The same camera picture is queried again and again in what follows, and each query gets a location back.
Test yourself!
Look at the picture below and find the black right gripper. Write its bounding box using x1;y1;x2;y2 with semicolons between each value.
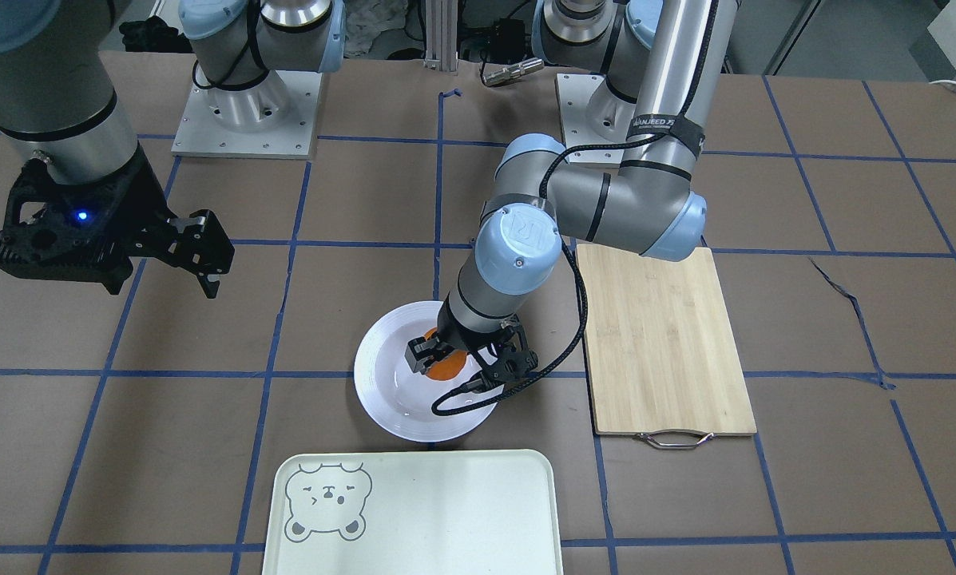
0;149;236;299

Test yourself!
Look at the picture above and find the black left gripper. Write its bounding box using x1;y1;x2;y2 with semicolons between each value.
405;315;538;391

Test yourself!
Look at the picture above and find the orange fruit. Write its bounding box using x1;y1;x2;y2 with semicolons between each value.
424;350;468;382

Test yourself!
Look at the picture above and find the white round plate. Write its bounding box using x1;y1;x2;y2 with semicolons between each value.
354;301;495;442

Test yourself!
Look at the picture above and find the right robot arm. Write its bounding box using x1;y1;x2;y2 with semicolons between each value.
0;1;346;298

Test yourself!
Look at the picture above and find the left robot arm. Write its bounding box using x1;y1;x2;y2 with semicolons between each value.
405;1;740;391

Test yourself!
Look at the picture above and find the cream bear tray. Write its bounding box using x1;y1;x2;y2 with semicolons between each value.
262;449;564;574

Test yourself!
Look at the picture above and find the bamboo cutting board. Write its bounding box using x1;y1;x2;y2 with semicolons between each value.
577;244;756;436

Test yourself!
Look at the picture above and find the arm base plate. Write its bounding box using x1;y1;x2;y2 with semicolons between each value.
172;70;327;160
557;73;636;147

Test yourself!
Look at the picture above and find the metal cutting board handle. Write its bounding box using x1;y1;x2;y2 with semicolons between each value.
633;432;716;450

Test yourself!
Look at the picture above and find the aluminium frame post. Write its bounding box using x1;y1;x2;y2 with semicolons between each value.
423;0;458;75

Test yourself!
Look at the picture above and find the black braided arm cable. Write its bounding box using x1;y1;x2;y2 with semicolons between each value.
431;0;722;418

